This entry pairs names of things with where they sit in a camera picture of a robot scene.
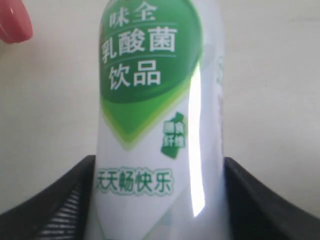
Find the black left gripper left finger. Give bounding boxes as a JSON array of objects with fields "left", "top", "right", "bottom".
[{"left": 0, "top": 155, "right": 96, "bottom": 240}]

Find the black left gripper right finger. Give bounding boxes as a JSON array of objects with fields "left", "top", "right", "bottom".
[{"left": 224, "top": 157, "right": 320, "bottom": 240}]

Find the white green yogurt drink bottle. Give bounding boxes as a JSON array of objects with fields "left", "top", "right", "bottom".
[{"left": 85, "top": 0, "right": 232, "bottom": 240}]

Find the clear cola bottle red label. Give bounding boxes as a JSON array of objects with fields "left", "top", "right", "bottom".
[{"left": 0, "top": 0, "right": 33, "bottom": 44}]

